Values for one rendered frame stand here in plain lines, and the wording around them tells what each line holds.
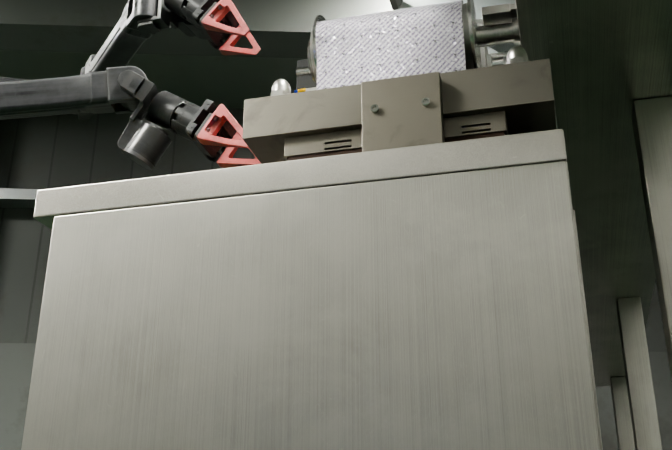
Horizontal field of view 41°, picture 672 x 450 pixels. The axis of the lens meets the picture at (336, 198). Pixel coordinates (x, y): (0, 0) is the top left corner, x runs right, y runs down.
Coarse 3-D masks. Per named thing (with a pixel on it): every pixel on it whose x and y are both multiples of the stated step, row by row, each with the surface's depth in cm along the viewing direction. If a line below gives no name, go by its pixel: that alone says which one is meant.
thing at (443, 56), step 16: (400, 48) 141; (416, 48) 140; (432, 48) 139; (448, 48) 138; (464, 48) 138; (320, 64) 143; (336, 64) 142; (352, 64) 142; (368, 64) 141; (384, 64) 140; (400, 64) 139; (416, 64) 139; (432, 64) 138; (448, 64) 137; (464, 64) 136; (320, 80) 142; (336, 80) 141; (352, 80) 140; (368, 80) 140
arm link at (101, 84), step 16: (32, 80) 145; (48, 80) 145; (64, 80) 145; (80, 80) 145; (96, 80) 145; (112, 80) 145; (0, 96) 144; (16, 96) 144; (32, 96) 144; (48, 96) 145; (64, 96) 145; (80, 96) 145; (96, 96) 144; (112, 96) 144; (128, 96) 144; (0, 112) 144; (16, 112) 145; (32, 112) 145; (48, 112) 146; (64, 112) 147; (80, 112) 148; (96, 112) 148; (112, 112) 149; (128, 112) 150
